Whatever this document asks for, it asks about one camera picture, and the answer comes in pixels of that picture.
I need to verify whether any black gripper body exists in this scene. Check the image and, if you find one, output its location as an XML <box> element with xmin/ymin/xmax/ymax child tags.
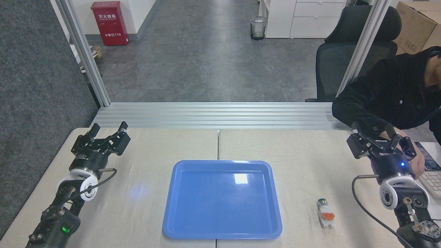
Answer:
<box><xmin>70</xmin><ymin>152</ymin><xmax>109</xmax><ymax>175</ymax></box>
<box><xmin>370</xmin><ymin>151</ymin><xmax>416</xmax><ymax>180</ymax></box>

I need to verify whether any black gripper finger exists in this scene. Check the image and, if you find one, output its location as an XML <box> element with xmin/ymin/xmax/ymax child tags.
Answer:
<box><xmin>71</xmin><ymin>123</ymin><xmax>101</xmax><ymax>155</ymax></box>
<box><xmin>346</xmin><ymin>127</ymin><xmax>381</xmax><ymax>159</ymax></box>
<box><xmin>382</xmin><ymin>132</ymin><xmax>418</xmax><ymax>161</ymax></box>
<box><xmin>97</xmin><ymin>121</ymin><xmax>131</xmax><ymax>156</ymax></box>

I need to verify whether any blue plastic tray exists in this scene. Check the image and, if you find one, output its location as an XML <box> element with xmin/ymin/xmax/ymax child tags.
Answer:
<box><xmin>162</xmin><ymin>160</ymin><xmax>283</xmax><ymax>240</ymax></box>

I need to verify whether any person's hand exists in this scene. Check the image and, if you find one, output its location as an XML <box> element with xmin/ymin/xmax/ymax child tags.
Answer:
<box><xmin>396</xmin><ymin>129</ymin><xmax>426</xmax><ymax>180</ymax></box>

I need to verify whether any smartphone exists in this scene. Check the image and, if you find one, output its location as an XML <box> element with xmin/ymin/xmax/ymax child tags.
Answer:
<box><xmin>413</xmin><ymin>142</ymin><xmax>441</xmax><ymax>171</ymax></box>

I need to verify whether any white keyboard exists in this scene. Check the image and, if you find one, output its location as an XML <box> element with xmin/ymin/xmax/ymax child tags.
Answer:
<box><xmin>418</xmin><ymin>169</ymin><xmax>441</xmax><ymax>199</ymax></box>

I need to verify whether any person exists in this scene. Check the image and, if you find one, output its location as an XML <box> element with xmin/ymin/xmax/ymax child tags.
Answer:
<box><xmin>332</xmin><ymin>46</ymin><xmax>441</xmax><ymax>145</ymax></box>

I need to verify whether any grey partition panel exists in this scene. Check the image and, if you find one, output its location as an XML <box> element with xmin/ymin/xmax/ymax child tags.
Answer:
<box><xmin>0</xmin><ymin>0</ymin><xmax>100</xmax><ymax>239</ymax></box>

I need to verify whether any black office chair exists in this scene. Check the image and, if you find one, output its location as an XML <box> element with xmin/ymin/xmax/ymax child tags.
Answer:
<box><xmin>305</xmin><ymin>5</ymin><xmax>402</xmax><ymax>103</ymax></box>

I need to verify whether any red fire extinguisher box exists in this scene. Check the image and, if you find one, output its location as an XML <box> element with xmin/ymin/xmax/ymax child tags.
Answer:
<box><xmin>91</xmin><ymin>1</ymin><xmax>130</xmax><ymax>47</ymax></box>

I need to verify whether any brown cardboard box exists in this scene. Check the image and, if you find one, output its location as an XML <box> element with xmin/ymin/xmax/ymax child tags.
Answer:
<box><xmin>393</xmin><ymin>1</ymin><xmax>441</xmax><ymax>55</ymax></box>

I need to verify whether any white drawer cabinet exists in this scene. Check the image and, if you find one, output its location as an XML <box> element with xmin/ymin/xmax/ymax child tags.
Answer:
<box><xmin>258</xmin><ymin>0</ymin><xmax>347</xmax><ymax>39</ymax></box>

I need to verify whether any grey mesh trash bin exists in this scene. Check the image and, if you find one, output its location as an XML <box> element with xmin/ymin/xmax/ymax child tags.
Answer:
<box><xmin>250</xmin><ymin>16</ymin><xmax>268</xmax><ymax>41</ymax></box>

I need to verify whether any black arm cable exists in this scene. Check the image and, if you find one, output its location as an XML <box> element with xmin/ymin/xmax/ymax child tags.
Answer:
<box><xmin>64</xmin><ymin>168</ymin><xmax>117</xmax><ymax>202</ymax></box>
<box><xmin>351</xmin><ymin>175</ymin><xmax>414</xmax><ymax>248</ymax></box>

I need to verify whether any white orange switch part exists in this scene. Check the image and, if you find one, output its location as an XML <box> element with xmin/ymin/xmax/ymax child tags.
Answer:
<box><xmin>316</xmin><ymin>198</ymin><xmax>336</xmax><ymax>228</ymax></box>

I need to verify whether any silver aluminium post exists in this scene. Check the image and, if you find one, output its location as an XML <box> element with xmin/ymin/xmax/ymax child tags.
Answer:
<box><xmin>55</xmin><ymin>0</ymin><xmax>111</xmax><ymax>107</ymax></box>
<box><xmin>336</xmin><ymin>0</ymin><xmax>393</xmax><ymax>100</ymax></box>

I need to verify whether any silver aluminium rail base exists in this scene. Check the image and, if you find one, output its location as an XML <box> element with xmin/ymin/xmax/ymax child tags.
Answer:
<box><xmin>90</xmin><ymin>102</ymin><xmax>350</xmax><ymax>131</ymax></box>

